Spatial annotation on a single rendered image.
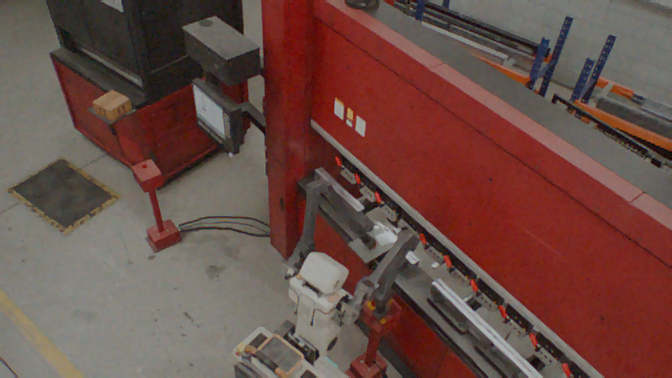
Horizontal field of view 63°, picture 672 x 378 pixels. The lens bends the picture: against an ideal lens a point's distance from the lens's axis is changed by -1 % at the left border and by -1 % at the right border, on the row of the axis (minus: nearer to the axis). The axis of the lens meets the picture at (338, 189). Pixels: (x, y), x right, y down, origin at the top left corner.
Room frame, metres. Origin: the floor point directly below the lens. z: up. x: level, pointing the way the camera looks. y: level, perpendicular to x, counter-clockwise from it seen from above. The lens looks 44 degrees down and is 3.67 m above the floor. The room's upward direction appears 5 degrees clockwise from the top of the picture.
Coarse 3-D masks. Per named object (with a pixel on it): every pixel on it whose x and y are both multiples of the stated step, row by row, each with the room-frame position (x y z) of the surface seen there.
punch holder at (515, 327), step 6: (510, 306) 1.68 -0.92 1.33; (510, 312) 1.67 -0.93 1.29; (516, 312) 1.65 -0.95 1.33; (510, 318) 1.65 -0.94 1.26; (516, 318) 1.64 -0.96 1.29; (522, 318) 1.61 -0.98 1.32; (504, 324) 1.66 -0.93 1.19; (510, 324) 1.65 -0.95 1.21; (516, 324) 1.62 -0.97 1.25; (522, 324) 1.60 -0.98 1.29; (528, 324) 1.58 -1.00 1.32; (510, 330) 1.63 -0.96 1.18; (516, 330) 1.61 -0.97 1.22; (522, 330) 1.59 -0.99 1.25; (528, 330) 1.60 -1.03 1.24; (516, 336) 1.60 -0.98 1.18; (522, 336) 1.58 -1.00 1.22
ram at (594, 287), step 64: (320, 64) 2.97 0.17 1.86; (384, 128) 2.50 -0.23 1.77; (448, 128) 2.17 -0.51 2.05; (448, 192) 2.10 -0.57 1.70; (512, 192) 1.84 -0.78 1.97; (512, 256) 1.75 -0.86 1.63; (576, 256) 1.55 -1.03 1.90; (640, 256) 1.40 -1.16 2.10; (576, 320) 1.45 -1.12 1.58; (640, 320) 1.30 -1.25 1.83
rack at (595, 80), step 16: (608, 48) 3.91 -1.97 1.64; (592, 64) 3.49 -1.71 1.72; (592, 80) 3.87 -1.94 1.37; (608, 80) 3.84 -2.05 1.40; (576, 96) 3.51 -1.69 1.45; (624, 96) 3.72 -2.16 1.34; (576, 112) 3.90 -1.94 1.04; (592, 112) 3.42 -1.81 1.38; (624, 128) 3.28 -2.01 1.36; (640, 128) 3.23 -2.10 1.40; (656, 144) 3.14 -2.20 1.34
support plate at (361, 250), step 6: (378, 228) 2.45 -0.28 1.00; (372, 234) 2.39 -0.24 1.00; (378, 234) 2.39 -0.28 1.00; (354, 240) 2.33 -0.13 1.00; (354, 246) 2.28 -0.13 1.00; (360, 246) 2.28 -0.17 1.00; (378, 246) 2.29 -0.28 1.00; (384, 246) 2.30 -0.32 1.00; (390, 246) 2.30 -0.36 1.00; (360, 252) 2.23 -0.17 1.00; (366, 252) 2.24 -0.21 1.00; (372, 252) 2.24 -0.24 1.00; (378, 252) 2.24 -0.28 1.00; (384, 252) 2.25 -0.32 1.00; (366, 258) 2.19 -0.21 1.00; (372, 258) 2.19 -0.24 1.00
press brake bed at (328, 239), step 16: (304, 208) 2.88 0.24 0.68; (320, 224) 2.73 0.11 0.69; (320, 240) 2.72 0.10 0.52; (336, 240) 2.58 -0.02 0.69; (336, 256) 2.57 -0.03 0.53; (352, 256) 2.44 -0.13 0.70; (352, 272) 2.43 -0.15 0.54; (368, 272) 2.31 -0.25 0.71; (352, 288) 2.41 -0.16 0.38; (400, 304) 2.07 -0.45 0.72; (400, 320) 2.04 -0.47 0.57; (416, 320) 1.95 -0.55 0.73; (368, 336) 2.25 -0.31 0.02; (384, 336) 2.16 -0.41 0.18; (400, 336) 2.02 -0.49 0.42; (416, 336) 1.93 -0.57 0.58; (432, 336) 1.84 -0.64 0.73; (384, 352) 2.11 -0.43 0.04; (400, 352) 2.02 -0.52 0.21; (416, 352) 1.90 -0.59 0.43; (432, 352) 1.82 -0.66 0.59; (448, 352) 1.74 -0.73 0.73; (400, 368) 1.99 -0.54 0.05; (416, 368) 1.89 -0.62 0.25; (432, 368) 1.79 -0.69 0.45; (448, 368) 1.71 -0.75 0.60; (464, 368) 1.64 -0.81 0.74
